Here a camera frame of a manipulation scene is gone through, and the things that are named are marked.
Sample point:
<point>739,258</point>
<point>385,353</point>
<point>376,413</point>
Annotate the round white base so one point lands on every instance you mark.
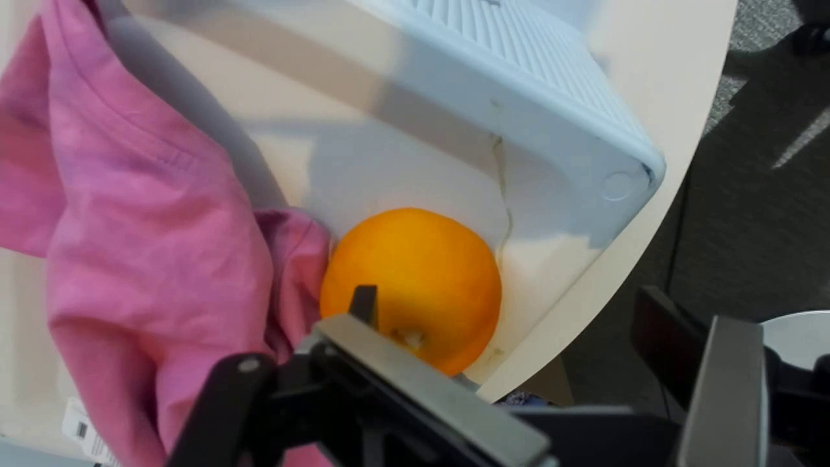
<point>799,337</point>

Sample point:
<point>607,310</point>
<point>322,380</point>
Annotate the white paper tag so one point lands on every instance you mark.
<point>87,433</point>

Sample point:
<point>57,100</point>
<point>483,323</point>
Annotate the pink cloth garment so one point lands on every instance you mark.
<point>142,246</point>

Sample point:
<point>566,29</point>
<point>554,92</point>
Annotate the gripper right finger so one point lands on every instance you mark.
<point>726,389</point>

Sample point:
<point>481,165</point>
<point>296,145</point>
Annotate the orange fruit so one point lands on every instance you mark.
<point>421,272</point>

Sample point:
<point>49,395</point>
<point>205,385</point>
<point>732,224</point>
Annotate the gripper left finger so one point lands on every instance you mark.
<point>363,395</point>

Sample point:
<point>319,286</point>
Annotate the white plastic basket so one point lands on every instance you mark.
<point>519,110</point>

